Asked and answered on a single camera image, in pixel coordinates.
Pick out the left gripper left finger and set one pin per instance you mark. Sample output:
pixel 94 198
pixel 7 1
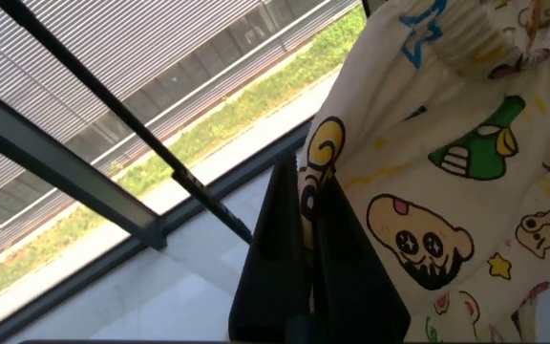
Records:
pixel 270 267

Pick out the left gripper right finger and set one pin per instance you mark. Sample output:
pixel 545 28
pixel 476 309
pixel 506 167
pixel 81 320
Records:
pixel 351 286

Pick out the cream printed garment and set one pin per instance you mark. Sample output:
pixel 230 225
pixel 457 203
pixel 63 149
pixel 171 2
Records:
pixel 447 119

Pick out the black clothes rack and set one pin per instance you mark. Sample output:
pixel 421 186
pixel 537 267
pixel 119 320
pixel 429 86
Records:
pixel 127 114

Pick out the window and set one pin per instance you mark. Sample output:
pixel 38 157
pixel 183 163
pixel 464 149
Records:
pixel 55 157

